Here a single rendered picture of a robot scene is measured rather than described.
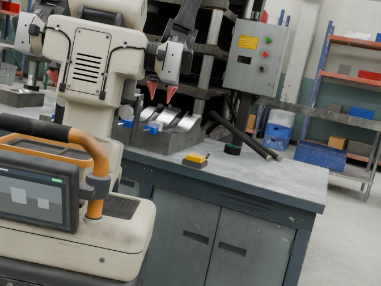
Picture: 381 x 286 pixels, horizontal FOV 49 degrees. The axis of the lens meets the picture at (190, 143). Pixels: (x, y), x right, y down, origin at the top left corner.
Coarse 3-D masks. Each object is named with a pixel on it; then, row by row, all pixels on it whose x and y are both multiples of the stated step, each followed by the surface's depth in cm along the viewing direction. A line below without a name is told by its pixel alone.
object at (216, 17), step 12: (252, 0) 291; (216, 12) 230; (216, 24) 231; (216, 36) 233; (204, 60) 236; (36, 72) 275; (204, 72) 236; (24, 84) 276; (204, 84) 237; (228, 108) 305; (228, 120) 306
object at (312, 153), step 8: (304, 144) 551; (312, 144) 548; (320, 144) 546; (296, 152) 518; (304, 152) 515; (312, 152) 512; (320, 152) 508; (328, 152) 506; (336, 152) 540; (344, 152) 536; (296, 160) 520; (304, 160) 516; (312, 160) 513; (320, 160) 510; (328, 160) 506; (336, 160) 504; (344, 160) 502; (328, 168) 508; (336, 168) 506
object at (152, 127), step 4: (148, 124) 171; (152, 124) 170; (156, 124) 170; (160, 124) 170; (148, 128) 167; (152, 128) 166; (156, 128) 168; (160, 128) 171; (144, 132) 162; (148, 132) 167; (152, 132) 166; (156, 132) 169
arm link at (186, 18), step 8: (192, 0) 135; (200, 0) 135; (184, 8) 135; (192, 8) 135; (184, 16) 135; (192, 16) 135; (168, 24) 135; (176, 24) 138; (184, 24) 135; (192, 24) 135; (168, 32) 134; (192, 32) 136; (160, 40) 140; (192, 40) 135
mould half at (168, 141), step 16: (144, 112) 198; (176, 112) 201; (112, 128) 175; (128, 128) 173; (144, 128) 171; (176, 128) 187; (192, 128) 192; (128, 144) 174; (144, 144) 171; (160, 144) 169; (176, 144) 176; (192, 144) 198
